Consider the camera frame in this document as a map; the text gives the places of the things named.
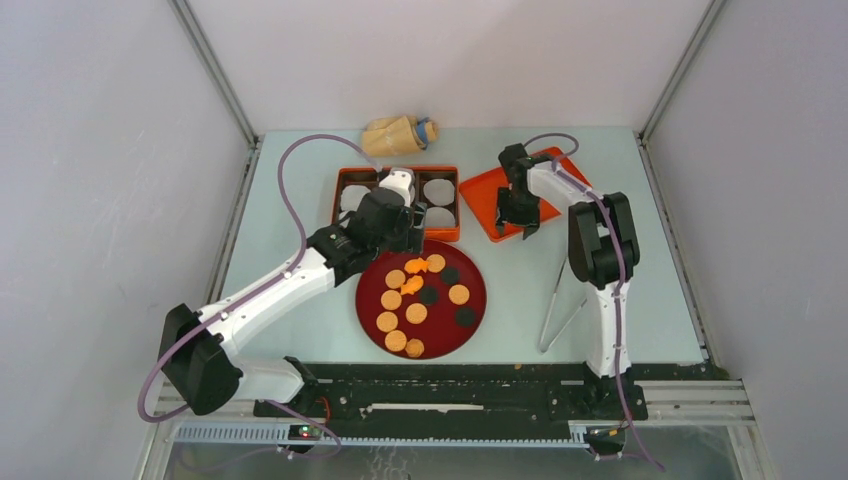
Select orange fish cookie lower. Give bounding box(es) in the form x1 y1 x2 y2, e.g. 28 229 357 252
399 275 424 295

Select orange cookie box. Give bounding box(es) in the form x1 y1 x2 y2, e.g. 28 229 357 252
332 166 460 242

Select black sandwich cookie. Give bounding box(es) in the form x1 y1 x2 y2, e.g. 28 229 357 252
440 267 461 286
455 306 476 328
418 286 439 306

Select round tan biscuit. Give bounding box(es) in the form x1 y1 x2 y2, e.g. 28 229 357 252
405 303 428 325
384 329 408 352
376 311 398 333
380 290 403 311
426 254 446 273
384 269 406 289
448 284 470 305

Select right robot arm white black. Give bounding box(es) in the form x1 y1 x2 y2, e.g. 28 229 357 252
494 144 640 378

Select swirl tan cookie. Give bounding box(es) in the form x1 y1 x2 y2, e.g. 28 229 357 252
404 338 425 358

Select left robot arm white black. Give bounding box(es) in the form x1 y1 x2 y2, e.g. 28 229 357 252
155 187 426 417

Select orange fish cookie upper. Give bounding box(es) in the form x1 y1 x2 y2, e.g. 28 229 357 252
404 258 429 275

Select metal tongs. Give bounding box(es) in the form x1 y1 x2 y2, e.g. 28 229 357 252
537 258 586 355

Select orange box lid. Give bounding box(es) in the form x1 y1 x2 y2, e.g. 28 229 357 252
459 144 591 243

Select orange fish cookie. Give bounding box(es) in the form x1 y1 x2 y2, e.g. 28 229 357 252
404 258 429 275
399 275 424 295

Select beige cloth bundle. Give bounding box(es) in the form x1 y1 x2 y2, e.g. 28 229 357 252
361 115 440 157

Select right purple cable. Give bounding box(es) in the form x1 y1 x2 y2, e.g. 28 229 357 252
523 132 667 475

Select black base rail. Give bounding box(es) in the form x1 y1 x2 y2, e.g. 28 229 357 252
287 363 648 441

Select dark red round plate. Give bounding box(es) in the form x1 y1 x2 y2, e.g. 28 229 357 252
355 240 488 360

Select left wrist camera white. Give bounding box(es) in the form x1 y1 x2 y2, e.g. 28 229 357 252
378 168 416 207

